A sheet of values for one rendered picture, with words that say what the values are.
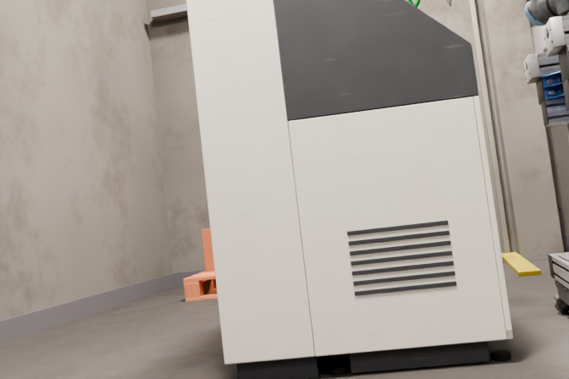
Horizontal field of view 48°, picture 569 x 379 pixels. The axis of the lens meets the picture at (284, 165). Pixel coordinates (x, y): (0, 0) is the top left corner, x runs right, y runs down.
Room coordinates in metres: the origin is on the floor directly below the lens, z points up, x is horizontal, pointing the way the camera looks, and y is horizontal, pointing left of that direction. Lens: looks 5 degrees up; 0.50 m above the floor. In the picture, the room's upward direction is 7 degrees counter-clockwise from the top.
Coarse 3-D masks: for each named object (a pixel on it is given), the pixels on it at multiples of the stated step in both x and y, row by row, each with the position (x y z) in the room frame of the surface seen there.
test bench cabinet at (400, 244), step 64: (320, 128) 1.92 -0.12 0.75; (384, 128) 1.90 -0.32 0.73; (448, 128) 1.88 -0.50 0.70; (320, 192) 1.93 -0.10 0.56; (384, 192) 1.91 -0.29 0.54; (448, 192) 1.88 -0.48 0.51; (320, 256) 1.93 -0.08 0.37; (384, 256) 1.91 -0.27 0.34; (448, 256) 1.89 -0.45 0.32; (320, 320) 1.93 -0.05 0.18; (384, 320) 1.91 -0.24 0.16; (448, 320) 1.89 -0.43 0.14
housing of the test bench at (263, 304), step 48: (192, 0) 1.97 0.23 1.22; (240, 0) 1.95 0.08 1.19; (192, 48) 1.97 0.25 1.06; (240, 48) 1.95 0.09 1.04; (240, 96) 1.95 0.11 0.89; (240, 144) 1.95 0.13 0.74; (288, 144) 1.94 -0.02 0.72; (240, 192) 1.96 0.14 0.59; (288, 192) 1.94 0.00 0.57; (240, 240) 1.96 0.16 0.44; (288, 240) 1.94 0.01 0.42; (240, 288) 1.96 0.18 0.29; (288, 288) 1.94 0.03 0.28; (240, 336) 1.96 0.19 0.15; (288, 336) 1.94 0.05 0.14
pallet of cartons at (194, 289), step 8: (208, 232) 4.81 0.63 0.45; (208, 240) 4.81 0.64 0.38; (208, 248) 4.81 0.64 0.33; (208, 256) 4.81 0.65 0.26; (208, 264) 4.81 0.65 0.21; (200, 272) 4.78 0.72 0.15; (208, 272) 4.75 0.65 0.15; (184, 280) 4.38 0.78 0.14; (192, 280) 4.38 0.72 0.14; (200, 280) 4.37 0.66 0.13; (208, 280) 4.75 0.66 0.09; (192, 288) 4.38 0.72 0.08; (200, 288) 4.39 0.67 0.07; (208, 288) 4.75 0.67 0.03; (216, 288) 4.76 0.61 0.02; (192, 296) 4.38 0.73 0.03; (200, 296) 4.37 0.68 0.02; (208, 296) 4.36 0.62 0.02; (216, 296) 4.36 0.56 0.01
